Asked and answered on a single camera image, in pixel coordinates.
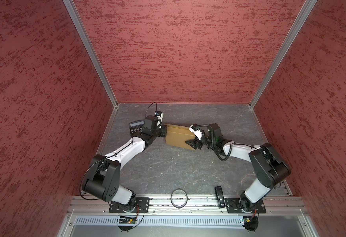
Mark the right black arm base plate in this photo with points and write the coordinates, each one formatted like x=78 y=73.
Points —
x=234 y=206

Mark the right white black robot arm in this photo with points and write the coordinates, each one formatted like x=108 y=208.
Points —
x=269 y=167

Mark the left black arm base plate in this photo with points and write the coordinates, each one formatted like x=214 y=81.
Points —
x=141 y=204

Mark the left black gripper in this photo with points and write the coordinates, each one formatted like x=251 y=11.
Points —
x=163 y=131

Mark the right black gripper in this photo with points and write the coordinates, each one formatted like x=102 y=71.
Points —
x=194 y=142

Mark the aluminium front rail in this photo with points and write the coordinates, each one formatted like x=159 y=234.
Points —
x=192 y=205

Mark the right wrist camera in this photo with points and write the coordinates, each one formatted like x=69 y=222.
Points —
x=197 y=131

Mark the brown cardboard box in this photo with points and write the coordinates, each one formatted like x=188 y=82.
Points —
x=178 y=135

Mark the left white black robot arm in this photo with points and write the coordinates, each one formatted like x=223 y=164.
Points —
x=102 y=179

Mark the black desk calculator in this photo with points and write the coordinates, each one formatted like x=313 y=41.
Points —
x=136 y=126

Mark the white perforated cable duct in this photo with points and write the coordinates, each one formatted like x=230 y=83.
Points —
x=232 y=222

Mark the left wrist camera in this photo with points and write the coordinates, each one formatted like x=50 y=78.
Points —
x=159 y=114

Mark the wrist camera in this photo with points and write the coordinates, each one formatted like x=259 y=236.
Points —
x=197 y=131
x=159 y=114

